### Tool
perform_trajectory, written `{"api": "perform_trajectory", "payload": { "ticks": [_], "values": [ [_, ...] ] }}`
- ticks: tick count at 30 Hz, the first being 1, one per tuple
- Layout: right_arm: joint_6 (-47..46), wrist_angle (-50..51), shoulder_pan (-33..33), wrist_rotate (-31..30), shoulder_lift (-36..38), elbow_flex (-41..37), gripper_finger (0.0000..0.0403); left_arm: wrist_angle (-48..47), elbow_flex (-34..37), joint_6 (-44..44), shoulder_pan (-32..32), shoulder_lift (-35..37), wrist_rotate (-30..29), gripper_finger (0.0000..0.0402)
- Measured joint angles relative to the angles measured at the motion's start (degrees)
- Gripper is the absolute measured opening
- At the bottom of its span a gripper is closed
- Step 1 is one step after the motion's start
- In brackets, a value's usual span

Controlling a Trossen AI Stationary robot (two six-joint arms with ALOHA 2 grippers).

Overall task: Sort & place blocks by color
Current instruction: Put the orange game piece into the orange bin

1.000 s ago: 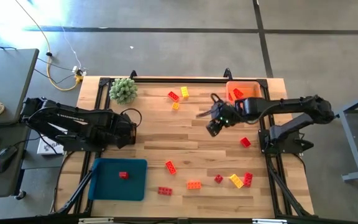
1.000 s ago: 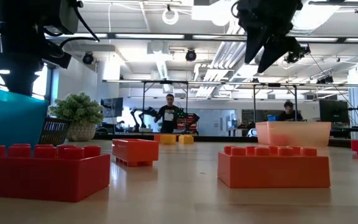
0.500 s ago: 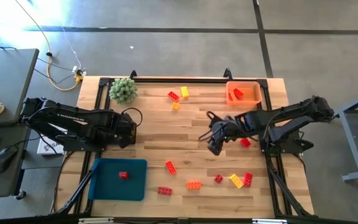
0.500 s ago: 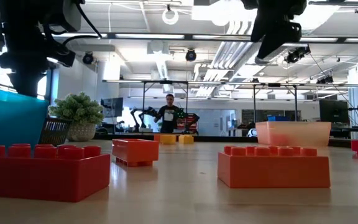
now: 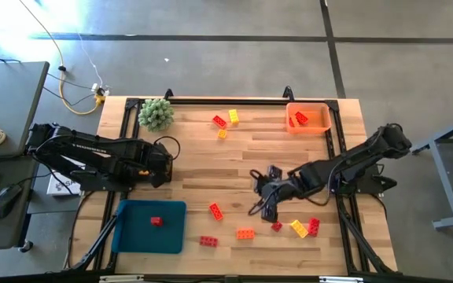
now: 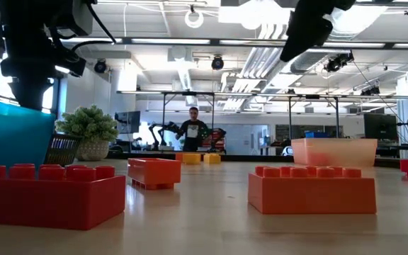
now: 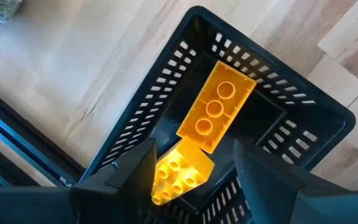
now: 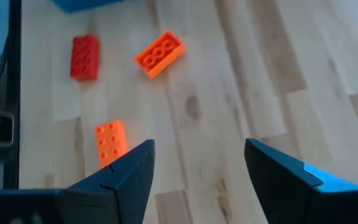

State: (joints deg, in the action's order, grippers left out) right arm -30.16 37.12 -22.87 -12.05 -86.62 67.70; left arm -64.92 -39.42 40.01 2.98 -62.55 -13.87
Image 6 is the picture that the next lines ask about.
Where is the green artificial potted plant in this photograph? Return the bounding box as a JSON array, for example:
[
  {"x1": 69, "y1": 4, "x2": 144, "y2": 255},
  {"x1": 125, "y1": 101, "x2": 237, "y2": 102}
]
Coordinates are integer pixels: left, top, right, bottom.
[{"x1": 55, "y1": 104, "x2": 120, "y2": 162}]

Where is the blue box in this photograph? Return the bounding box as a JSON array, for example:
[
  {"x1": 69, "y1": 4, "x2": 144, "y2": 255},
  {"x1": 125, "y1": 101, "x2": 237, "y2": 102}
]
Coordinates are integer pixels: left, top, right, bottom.
[{"x1": 304, "y1": 131, "x2": 332, "y2": 139}]

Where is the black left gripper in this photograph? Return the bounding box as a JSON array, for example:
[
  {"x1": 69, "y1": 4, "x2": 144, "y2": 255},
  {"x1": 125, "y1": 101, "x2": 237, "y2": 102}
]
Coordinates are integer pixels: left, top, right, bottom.
[{"x1": 0, "y1": 0, "x2": 87, "y2": 110}]

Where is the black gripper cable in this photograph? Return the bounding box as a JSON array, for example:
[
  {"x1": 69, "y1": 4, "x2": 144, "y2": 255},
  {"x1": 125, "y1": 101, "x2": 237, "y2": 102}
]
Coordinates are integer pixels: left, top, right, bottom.
[{"x1": 69, "y1": 1, "x2": 124, "y2": 53}]

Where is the orange toy brick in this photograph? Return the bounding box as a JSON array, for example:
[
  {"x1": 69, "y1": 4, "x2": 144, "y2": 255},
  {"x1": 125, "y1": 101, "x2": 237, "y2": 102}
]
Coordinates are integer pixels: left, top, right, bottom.
[{"x1": 247, "y1": 165, "x2": 378, "y2": 215}]

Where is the orange translucent bin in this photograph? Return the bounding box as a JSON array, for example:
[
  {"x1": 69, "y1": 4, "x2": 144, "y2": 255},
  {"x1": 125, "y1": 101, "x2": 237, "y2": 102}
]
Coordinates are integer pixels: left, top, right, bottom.
[{"x1": 290, "y1": 137, "x2": 379, "y2": 167}]

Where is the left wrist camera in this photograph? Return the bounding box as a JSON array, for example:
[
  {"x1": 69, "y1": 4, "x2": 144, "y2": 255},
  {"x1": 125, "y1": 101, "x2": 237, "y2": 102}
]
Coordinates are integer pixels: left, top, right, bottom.
[{"x1": 72, "y1": 0, "x2": 94, "y2": 37}]

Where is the black background rig frame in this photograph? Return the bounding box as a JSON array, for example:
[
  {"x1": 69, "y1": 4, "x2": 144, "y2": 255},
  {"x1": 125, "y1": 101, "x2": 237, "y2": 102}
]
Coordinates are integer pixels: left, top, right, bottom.
[
  {"x1": 161, "y1": 91, "x2": 215, "y2": 153},
  {"x1": 288, "y1": 93, "x2": 340, "y2": 140}
]

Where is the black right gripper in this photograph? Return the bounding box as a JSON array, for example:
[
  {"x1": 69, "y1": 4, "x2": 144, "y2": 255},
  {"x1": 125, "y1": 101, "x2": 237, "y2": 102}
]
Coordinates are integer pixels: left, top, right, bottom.
[{"x1": 279, "y1": 0, "x2": 358, "y2": 64}]

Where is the small yellow toy brick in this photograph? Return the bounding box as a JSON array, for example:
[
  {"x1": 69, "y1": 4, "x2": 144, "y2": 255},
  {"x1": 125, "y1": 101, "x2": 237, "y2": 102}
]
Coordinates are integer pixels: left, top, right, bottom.
[{"x1": 182, "y1": 152, "x2": 202, "y2": 165}]

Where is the orange-red toy brick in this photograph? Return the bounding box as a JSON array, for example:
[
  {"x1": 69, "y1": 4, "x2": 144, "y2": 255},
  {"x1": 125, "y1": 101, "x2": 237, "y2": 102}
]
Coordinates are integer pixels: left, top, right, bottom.
[{"x1": 127, "y1": 157, "x2": 183, "y2": 191}]

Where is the teal plastic tray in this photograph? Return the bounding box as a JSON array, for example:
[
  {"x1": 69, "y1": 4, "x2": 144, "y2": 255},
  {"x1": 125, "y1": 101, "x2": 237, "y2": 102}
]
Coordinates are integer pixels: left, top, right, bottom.
[{"x1": 0, "y1": 97, "x2": 57, "y2": 169}]

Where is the person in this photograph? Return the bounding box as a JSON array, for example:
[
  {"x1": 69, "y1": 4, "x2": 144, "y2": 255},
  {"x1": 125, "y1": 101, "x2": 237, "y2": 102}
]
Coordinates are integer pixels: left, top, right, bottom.
[{"x1": 175, "y1": 106, "x2": 210, "y2": 152}]

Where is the black ceiling camera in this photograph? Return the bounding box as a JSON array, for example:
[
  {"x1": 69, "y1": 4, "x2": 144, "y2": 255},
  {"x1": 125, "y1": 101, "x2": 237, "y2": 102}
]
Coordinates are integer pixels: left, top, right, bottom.
[
  {"x1": 360, "y1": 84, "x2": 382, "y2": 96},
  {"x1": 93, "y1": 59, "x2": 108, "y2": 74},
  {"x1": 210, "y1": 55, "x2": 225, "y2": 71},
  {"x1": 323, "y1": 52, "x2": 355, "y2": 74}
]

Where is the red background crate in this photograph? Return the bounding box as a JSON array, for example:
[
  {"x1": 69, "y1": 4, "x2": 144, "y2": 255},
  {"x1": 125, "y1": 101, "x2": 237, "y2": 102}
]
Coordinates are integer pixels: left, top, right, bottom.
[{"x1": 203, "y1": 127, "x2": 227, "y2": 149}]

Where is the black slotted basket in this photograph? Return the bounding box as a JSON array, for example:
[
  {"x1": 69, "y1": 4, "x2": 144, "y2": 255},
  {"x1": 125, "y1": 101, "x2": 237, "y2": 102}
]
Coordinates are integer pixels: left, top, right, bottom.
[{"x1": 43, "y1": 132, "x2": 83, "y2": 167}]

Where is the black overhead light bar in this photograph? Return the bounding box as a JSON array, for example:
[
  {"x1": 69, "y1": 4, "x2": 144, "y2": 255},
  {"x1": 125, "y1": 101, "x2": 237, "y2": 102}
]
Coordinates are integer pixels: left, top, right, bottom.
[{"x1": 60, "y1": 36, "x2": 408, "y2": 50}]

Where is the white cable coil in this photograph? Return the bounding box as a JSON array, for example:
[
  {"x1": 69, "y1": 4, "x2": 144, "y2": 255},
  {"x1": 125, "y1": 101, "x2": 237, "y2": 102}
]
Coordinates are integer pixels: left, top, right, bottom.
[{"x1": 184, "y1": 8, "x2": 205, "y2": 29}]

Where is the black monitor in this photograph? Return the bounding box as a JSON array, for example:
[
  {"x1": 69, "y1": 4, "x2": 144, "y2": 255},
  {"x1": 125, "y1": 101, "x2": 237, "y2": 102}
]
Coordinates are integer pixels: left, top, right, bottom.
[
  {"x1": 363, "y1": 113, "x2": 398, "y2": 141},
  {"x1": 114, "y1": 110, "x2": 142, "y2": 135}
]

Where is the long red toy brick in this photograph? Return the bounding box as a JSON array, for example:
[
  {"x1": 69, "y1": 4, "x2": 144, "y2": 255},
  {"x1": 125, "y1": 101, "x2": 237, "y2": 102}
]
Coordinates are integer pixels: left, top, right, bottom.
[{"x1": 0, "y1": 163, "x2": 127, "y2": 232}]

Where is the black aluminium table frame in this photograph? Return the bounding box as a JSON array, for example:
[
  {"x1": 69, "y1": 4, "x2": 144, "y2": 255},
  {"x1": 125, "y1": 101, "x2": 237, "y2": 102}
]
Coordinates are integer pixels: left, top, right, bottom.
[{"x1": 105, "y1": 150, "x2": 408, "y2": 169}]

